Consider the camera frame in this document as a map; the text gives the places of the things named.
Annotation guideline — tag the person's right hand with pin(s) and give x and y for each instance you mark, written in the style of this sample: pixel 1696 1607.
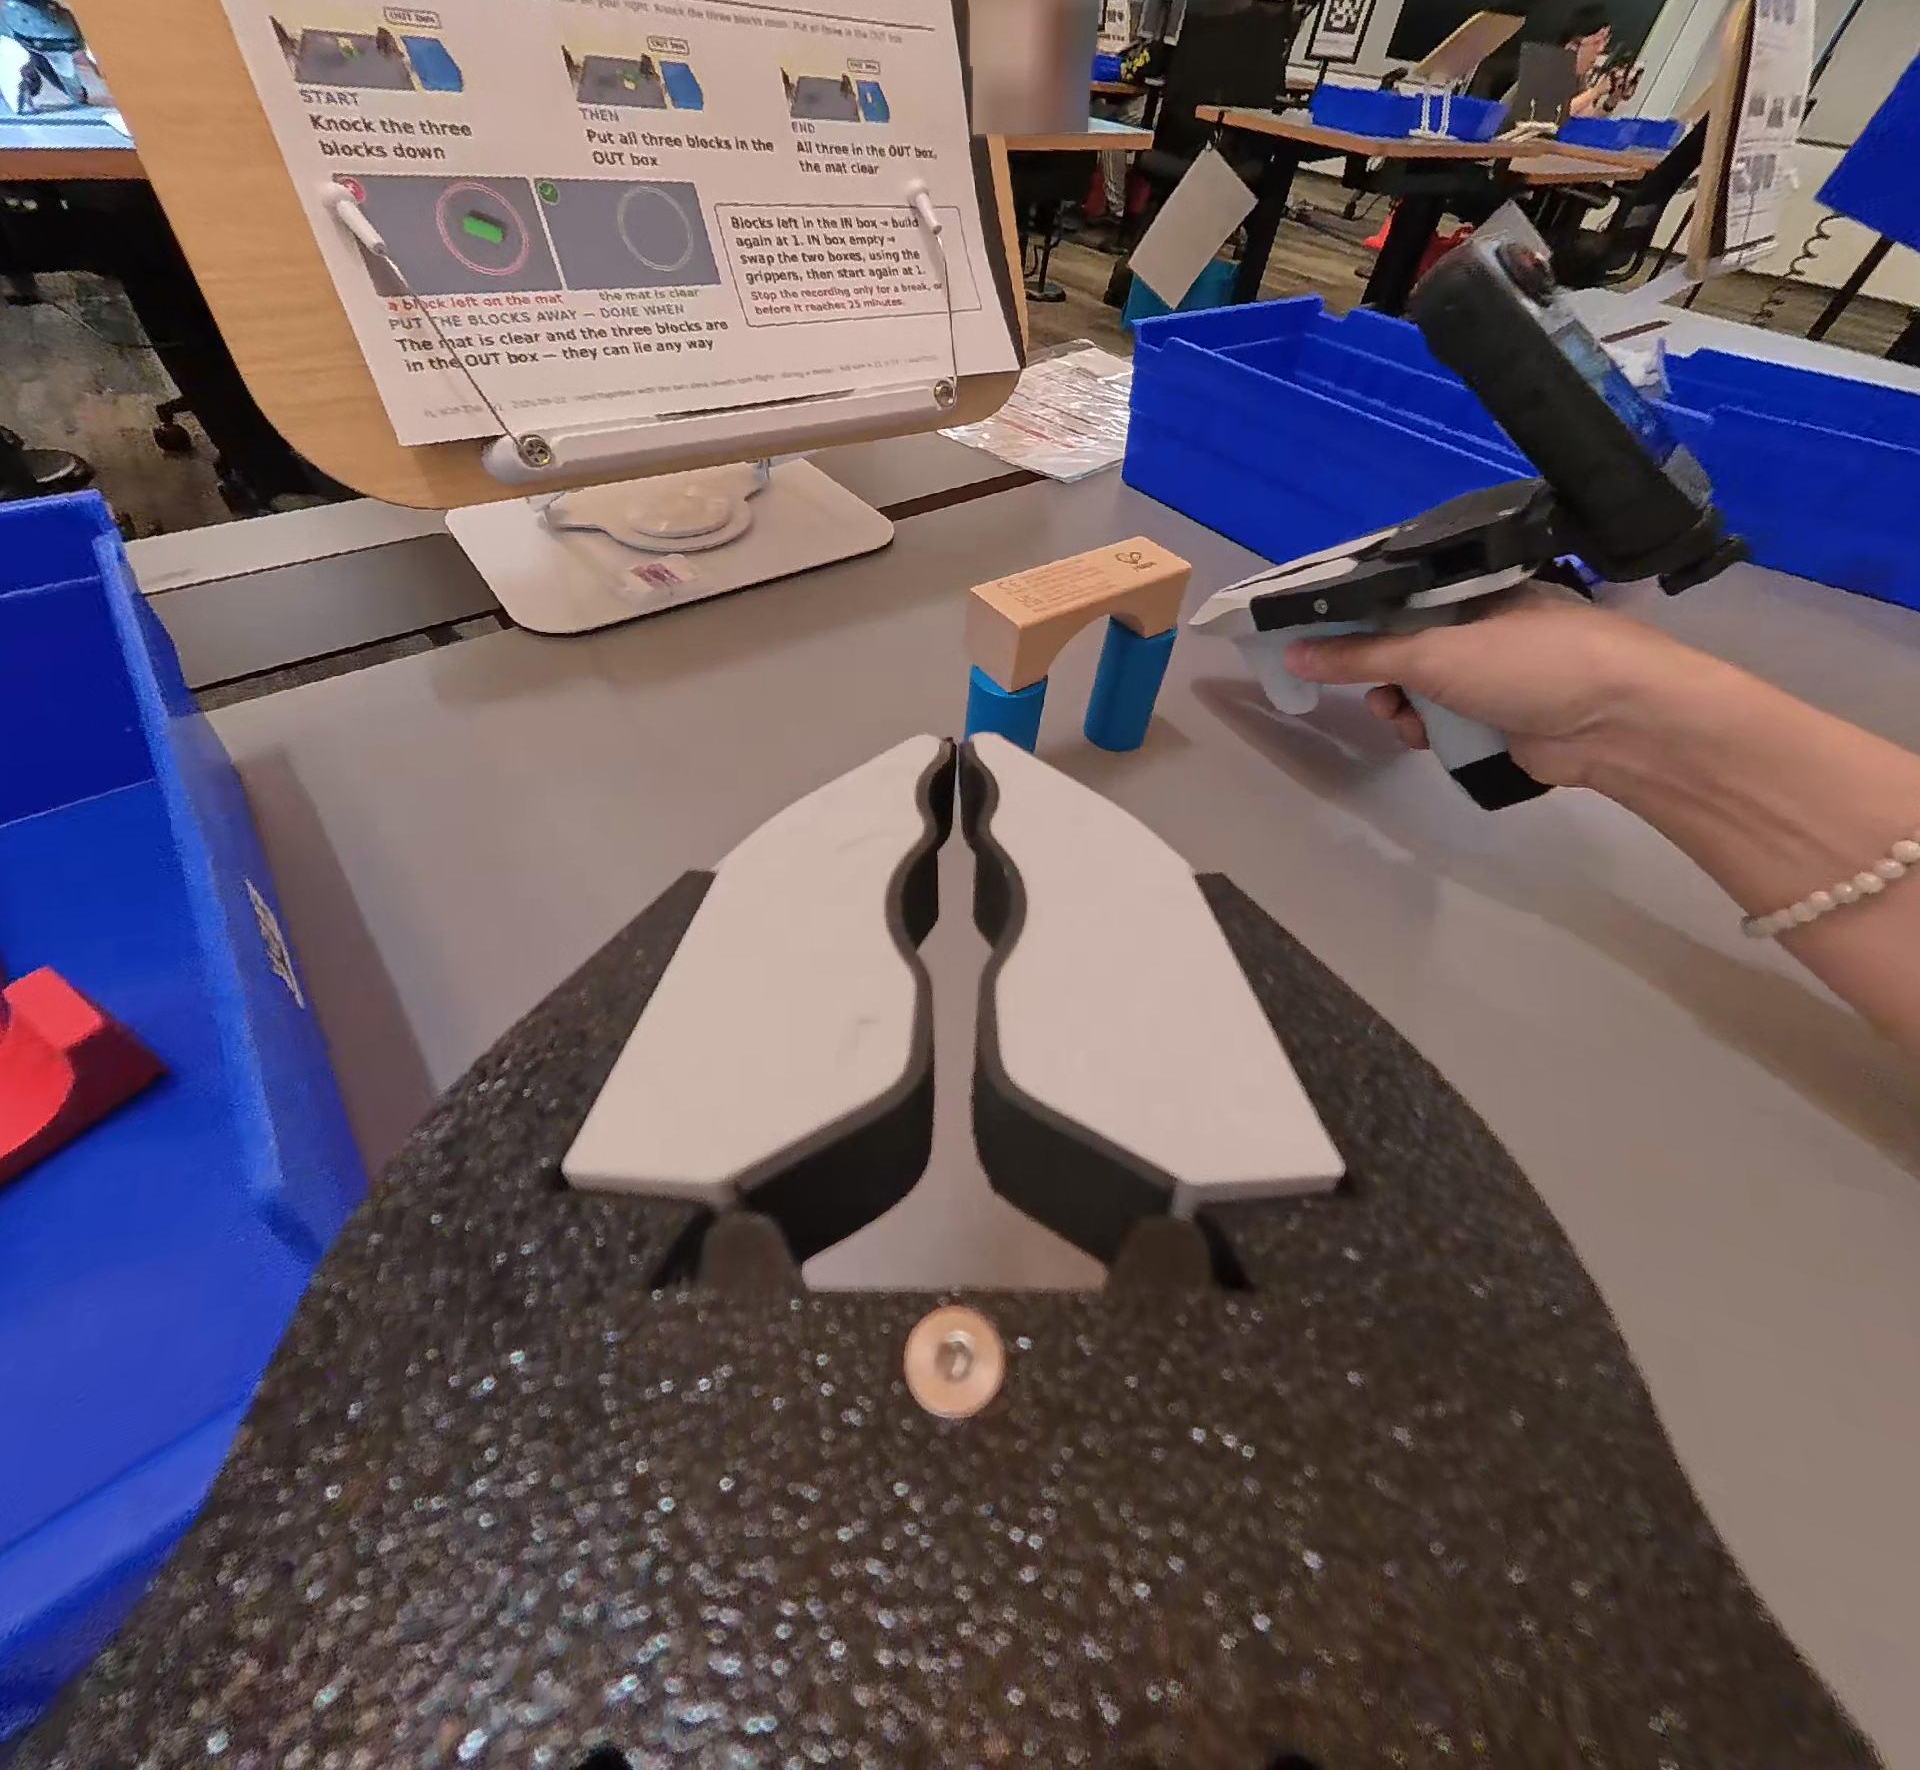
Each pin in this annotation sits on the person's right hand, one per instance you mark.
pixel 1545 674

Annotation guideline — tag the blue plastic bin with label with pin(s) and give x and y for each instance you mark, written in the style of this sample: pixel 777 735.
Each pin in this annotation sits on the blue plastic bin with label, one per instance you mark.
pixel 134 1321

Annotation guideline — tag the blue cylinder block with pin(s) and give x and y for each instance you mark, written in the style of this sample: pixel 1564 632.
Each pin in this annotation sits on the blue cylinder block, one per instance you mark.
pixel 1128 690
pixel 1004 713

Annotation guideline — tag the printed instruction sheet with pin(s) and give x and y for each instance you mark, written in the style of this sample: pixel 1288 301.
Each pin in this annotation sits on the printed instruction sheet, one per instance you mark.
pixel 600 121

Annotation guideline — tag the grey card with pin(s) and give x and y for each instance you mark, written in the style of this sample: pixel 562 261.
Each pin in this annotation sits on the grey card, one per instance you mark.
pixel 1192 224

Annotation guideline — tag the clear bag of papers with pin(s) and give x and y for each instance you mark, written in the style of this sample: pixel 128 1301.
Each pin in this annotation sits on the clear bag of papers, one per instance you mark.
pixel 1050 412

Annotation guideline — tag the wooden stand board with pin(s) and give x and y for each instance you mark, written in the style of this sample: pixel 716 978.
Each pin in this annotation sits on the wooden stand board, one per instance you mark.
pixel 1719 151

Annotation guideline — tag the white stand base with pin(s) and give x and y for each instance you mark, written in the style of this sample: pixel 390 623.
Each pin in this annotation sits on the white stand base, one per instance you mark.
pixel 794 533

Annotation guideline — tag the wooden office desk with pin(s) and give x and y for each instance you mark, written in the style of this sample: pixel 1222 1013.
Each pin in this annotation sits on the wooden office desk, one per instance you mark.
pixel 1351 134

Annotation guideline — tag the person's right forearm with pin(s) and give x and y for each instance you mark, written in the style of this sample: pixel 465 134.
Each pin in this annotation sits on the person's right forearm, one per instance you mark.
pixel 1814 811

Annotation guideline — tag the stacked blue plastic bins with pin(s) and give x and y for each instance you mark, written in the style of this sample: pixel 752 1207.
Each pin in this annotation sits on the stacked blue plastic bins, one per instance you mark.
pixel 1275 435

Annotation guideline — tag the instruction sheet on stand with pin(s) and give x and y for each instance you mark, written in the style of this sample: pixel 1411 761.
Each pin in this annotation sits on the instruction sheet on stand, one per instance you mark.
pixel 164 151

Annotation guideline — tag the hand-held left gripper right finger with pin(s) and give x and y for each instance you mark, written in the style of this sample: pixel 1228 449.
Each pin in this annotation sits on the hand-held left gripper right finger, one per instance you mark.
pixel 1155 1034

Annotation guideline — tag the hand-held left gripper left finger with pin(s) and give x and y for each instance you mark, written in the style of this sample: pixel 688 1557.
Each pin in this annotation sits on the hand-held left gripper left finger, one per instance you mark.
pixel 764 1020

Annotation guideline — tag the black and white marker sign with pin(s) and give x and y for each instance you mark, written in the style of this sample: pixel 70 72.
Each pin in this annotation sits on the black and white marker sign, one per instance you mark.
pixel 1346 8

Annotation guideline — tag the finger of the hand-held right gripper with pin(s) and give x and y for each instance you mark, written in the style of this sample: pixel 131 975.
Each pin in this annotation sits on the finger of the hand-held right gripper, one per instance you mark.
pixel 1253 609

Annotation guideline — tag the small blue bin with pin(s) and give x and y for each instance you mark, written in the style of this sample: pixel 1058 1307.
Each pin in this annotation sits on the small blue bin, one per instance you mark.
pixel 1621 133
pixel 1403 113

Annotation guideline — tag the wooden arch block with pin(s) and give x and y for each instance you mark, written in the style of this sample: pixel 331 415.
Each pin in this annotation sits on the wooden arch block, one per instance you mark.
pixel 1073 592

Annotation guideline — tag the red wooden block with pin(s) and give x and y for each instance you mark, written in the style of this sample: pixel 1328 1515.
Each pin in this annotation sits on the red wooden block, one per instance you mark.
pixel 61 1064

